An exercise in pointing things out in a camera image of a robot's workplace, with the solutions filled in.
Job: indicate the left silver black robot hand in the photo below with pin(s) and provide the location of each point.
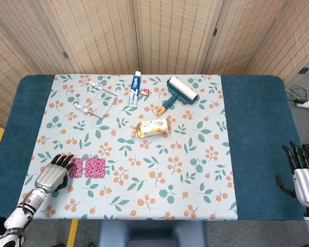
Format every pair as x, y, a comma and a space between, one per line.
50, 177

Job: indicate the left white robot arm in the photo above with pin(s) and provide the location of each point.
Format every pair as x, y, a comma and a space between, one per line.
15, 221

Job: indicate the dark teal table cover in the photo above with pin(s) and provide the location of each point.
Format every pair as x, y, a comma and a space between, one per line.
260, 128

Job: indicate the clear acrylic stand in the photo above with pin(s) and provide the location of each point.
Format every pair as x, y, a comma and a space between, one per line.
104, 103

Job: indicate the floral orange green tablecloth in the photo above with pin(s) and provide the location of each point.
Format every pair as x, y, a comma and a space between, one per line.
144, 180

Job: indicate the woven bamboo screen panel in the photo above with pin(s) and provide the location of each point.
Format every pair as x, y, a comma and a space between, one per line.
247, 33
2, 77
298, 38
100, 36
172, 36
28, 33

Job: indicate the plastic tea bottle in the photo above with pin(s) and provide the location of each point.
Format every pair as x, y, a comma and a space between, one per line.
152, 127

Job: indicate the blue grey moulded base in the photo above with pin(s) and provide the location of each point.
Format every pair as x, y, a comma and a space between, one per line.
152, 231

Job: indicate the brass screen hinge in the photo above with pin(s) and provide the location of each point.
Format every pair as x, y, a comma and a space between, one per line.
304, 70
65, 54
215, 32

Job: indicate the blue white toothpaste tube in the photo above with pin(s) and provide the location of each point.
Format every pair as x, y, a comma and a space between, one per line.
134, 92

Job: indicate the small red wrapped packet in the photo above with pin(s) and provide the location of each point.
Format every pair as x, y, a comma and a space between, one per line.
144, 91

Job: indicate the teal lint roller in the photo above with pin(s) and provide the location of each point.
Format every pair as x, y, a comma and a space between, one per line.
182, 91

